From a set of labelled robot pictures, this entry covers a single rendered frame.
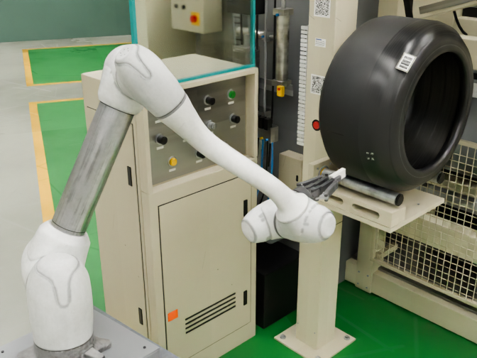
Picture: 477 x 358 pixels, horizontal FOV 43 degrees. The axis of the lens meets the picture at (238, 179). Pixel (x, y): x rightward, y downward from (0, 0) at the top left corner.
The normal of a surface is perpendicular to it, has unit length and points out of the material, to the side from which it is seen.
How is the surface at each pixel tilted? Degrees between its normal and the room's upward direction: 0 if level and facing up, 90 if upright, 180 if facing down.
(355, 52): 46
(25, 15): 90
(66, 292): 67
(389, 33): 27
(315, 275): 90
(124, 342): 4
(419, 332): 0
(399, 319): 0
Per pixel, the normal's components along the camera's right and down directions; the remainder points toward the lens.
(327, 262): 0.69, 0.28
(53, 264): 0.06, -0.91
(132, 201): -0.73, 0.27
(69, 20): 0.33, 0.37
